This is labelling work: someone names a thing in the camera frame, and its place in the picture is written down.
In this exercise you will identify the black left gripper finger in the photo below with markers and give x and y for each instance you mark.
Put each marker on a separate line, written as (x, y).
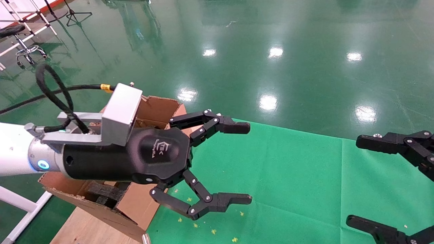
(234, 127)
(203, 206)

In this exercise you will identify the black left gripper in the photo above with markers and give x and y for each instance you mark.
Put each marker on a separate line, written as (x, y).
(101, 162)

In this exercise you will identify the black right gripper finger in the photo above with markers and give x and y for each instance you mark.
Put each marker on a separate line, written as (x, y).
(383, 234)
(400, 142)

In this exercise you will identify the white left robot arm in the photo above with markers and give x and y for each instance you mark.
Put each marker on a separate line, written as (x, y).
(13, 149)

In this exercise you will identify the large open cardboard carton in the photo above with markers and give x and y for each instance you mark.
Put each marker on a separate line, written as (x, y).
(132, 206)

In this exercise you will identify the black foam insert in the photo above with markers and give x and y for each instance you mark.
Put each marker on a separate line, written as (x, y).
(105, 192)

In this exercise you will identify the green table cloth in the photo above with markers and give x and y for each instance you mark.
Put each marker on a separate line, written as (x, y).
(288, 189)

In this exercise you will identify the black tripod stand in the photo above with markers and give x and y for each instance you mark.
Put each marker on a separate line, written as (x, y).
(73, 15)

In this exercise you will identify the black round-base stand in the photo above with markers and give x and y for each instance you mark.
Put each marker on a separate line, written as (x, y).
(56, 13)

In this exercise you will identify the black stool chrome base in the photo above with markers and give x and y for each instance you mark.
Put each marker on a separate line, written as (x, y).
(12, 29)

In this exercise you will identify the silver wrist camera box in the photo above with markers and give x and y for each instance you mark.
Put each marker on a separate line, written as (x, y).
(120, 115)

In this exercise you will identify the white table frame leg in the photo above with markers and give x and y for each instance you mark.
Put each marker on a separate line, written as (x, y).
(20, 203)

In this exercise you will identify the white metal rack frame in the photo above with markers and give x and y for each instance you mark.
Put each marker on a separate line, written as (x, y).
(30, 15)

